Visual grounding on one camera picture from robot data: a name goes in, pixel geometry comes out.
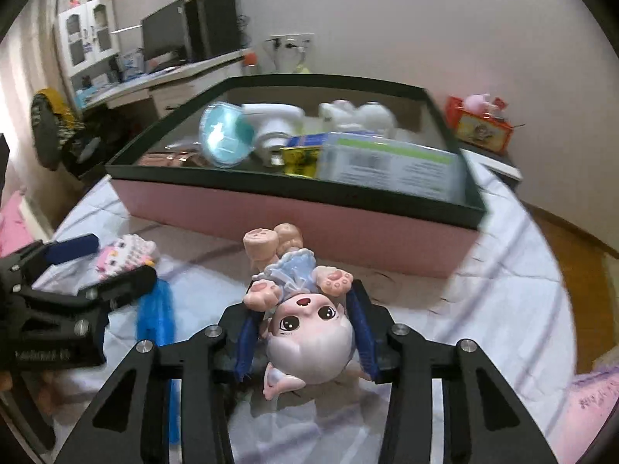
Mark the white glass-door cupboard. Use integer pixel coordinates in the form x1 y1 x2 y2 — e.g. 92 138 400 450
57 0 121 78

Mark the big-headed doll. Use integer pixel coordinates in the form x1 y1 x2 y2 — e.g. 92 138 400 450
242 222 366 399

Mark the white striped bed sheet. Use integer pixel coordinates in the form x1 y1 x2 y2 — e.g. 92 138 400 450
29 155 578 464

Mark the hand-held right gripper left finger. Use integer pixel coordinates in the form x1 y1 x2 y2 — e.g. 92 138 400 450
53 300 269 464

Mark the white plastic handheld device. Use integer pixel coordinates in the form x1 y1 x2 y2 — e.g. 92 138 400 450
242 103 306 162

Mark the black computer tower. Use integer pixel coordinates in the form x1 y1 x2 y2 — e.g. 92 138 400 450
184 0 243 61

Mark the blue comb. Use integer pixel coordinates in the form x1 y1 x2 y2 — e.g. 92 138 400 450
135 278 177 445

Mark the pink building block toy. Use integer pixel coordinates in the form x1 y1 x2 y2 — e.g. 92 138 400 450
138 151 214 168

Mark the black chair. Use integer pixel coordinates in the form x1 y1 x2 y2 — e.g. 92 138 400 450
31 88 104 179

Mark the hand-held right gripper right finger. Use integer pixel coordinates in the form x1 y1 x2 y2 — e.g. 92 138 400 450
345 278 559 464

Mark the small blue round fan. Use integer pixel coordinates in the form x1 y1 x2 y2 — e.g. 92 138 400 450
199 101 257 169

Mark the white round-headed figurine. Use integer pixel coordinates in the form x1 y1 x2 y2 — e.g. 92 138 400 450
318 100 398 138

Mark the green white carton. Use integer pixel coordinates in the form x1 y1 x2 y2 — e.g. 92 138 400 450
316 131 465 202

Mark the yellow cloth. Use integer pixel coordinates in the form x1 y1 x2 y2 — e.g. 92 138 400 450
36 88 78 126

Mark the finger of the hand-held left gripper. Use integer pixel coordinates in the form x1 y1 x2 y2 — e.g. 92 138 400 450
19 265 158 314
0 233 100 274

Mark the yellow printed packet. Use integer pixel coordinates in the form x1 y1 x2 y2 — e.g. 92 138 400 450
280 133 334 178

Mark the white wall outlet strip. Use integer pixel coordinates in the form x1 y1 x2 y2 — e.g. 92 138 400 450
268 34 315 51

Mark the black monitor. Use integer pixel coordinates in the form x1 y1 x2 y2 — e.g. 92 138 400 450
140 0 189 63

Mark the pink cloth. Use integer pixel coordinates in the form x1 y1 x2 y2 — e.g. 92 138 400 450
0 191 39 258

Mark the pink white knitted toy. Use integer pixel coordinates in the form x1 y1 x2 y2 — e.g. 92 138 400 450
94 233 160 278

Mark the white desk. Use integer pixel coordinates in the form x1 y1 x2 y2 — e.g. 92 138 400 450
75 48 255 121

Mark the red printed box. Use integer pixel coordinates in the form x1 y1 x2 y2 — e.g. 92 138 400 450
446 96 514 152

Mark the low white dark-topped cabinet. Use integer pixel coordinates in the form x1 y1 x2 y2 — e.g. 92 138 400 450
459 142 523 189

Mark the pink printed blanket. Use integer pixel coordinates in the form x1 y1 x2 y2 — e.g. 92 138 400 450
546 367 619 464

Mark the pink box with dark rim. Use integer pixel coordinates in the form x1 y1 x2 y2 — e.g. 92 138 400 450
104 74 488 278

